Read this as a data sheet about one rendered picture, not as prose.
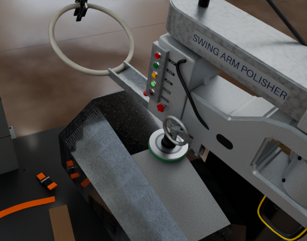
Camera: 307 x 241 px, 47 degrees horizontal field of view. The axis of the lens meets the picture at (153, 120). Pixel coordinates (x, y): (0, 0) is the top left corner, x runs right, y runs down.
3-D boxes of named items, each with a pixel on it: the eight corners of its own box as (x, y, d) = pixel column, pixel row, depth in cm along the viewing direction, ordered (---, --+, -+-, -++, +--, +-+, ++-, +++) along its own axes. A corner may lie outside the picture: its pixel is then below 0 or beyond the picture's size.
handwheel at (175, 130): (197, 142, 160) (204, 120, 149) (182, 153, 154) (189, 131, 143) (173, 123, 166) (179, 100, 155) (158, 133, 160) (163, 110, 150)
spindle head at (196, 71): (229, 136, 168) (262, 62, 136) (200, 159, 157) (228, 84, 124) (176, 95, 184) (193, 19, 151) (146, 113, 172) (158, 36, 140)
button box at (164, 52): (160, 101, 160) (171, 49, 139) (157, 103, 158) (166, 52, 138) (148, 91, 163) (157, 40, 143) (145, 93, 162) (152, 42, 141)
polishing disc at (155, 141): (176, 125, 200) (176, 124, 199) (194, 153, 188) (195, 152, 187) (142, 135, 192) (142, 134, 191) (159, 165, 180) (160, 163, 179)
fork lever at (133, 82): (222, 139, 172) (224, 133, 168) (196, 159, 161) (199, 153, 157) (128, 65, 200) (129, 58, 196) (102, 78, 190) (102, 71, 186)
